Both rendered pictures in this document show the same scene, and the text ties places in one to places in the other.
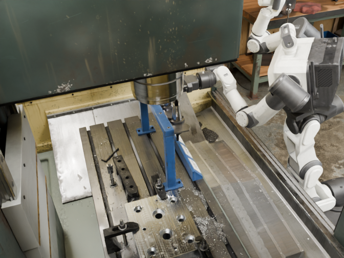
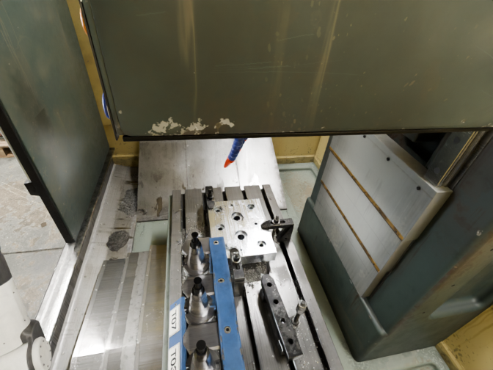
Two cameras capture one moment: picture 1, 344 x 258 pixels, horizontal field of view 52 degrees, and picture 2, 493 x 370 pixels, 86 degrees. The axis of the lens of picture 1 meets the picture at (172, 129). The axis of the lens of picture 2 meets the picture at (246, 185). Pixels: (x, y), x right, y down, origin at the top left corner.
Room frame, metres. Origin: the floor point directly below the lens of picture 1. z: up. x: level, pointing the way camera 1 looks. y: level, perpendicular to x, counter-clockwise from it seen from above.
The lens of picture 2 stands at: (1.54, 0.09, 1.78)
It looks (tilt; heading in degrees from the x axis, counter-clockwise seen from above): 40 degrees down; 182
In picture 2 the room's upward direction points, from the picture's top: 6 degrees clockwise
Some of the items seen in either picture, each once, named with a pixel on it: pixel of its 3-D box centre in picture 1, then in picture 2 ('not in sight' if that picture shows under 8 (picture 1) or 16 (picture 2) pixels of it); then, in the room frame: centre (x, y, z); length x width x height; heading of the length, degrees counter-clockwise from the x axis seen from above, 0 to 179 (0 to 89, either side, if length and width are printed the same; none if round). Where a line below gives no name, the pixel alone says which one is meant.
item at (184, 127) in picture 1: (181, 128); (195, 247); (1.13, -0.04, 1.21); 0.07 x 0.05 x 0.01; 107
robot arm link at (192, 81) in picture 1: (195, 81); not in sight; (1.56, -0.13, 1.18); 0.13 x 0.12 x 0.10; 17
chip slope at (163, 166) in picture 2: not in sight; (213, 181); (0.30, -0.16, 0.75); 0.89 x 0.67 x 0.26; 107
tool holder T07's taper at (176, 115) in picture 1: (176, 111); (196, 253); (1.18, -0.02, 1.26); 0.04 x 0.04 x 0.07
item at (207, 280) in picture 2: (172, 113); (198, 285); (1.23, -0.01, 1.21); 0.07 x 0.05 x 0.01; 107
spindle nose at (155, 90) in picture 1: (156, 74); not in sight; (0.93, 0.04, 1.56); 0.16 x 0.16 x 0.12
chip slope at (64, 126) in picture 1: (134, 149); not in sight; (1.56, 0.22, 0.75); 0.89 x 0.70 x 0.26; 107
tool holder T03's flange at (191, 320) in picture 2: (168, 106); (199, 309); (1.29, 0.01, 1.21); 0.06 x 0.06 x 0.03
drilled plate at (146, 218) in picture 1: (162, 228); (238, 229); (0.84, 0.05, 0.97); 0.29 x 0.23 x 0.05; 17
